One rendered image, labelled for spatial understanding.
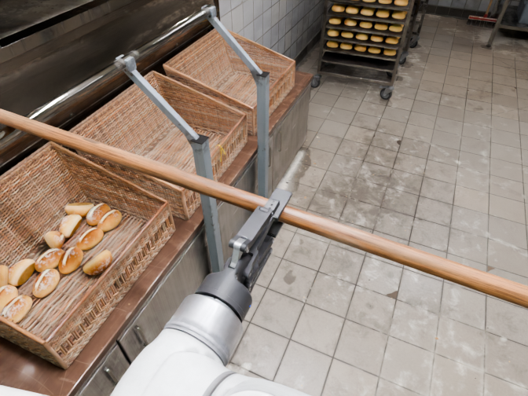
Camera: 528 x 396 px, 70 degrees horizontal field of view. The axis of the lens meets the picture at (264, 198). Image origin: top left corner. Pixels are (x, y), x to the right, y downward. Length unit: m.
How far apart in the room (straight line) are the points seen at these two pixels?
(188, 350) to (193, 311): 0.05
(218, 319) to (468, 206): 2.26
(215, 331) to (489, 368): 1.64
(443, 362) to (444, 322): 0.20
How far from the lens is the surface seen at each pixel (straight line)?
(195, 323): 0.48
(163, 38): 1.34
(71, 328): 1.18
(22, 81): 1.50
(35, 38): 1.49
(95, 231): 1.44
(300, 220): 0.62
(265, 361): 1.77
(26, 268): 1.43
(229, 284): 0.51
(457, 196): 2.65
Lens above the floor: 1.64
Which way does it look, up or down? 44 degrees down
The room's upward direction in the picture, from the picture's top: straight up
